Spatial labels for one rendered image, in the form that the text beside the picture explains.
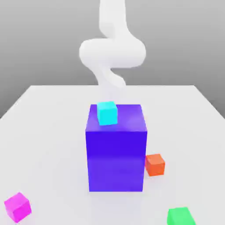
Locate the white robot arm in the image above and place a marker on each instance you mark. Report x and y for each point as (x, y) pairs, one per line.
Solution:
(112, 52)

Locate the small cyan cube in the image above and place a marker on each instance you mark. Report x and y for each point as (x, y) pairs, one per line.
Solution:
(107, 113)

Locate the small orange cube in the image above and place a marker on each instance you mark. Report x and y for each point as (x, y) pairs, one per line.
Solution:
(155, 165)

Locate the small green cube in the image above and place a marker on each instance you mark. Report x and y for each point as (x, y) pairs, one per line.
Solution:
(179, 217)

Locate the small magenta cube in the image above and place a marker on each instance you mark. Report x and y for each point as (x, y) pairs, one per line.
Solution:
(17, 207)

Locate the large blue box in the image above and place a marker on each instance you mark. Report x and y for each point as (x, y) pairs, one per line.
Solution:
(116, 158)

